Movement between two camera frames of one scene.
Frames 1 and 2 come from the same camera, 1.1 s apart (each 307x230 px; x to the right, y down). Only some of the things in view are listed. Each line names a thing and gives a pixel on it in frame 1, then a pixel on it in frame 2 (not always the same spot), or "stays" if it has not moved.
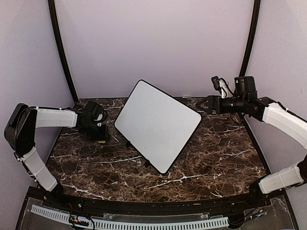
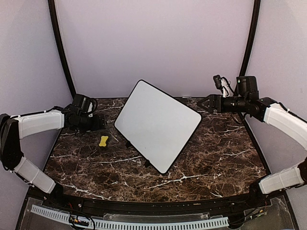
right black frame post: x=252 y=38 stays
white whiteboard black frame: x=158 y=124 stays
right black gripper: x=211 y=104 stays
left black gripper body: x=97 y=134 → x=96 y=126
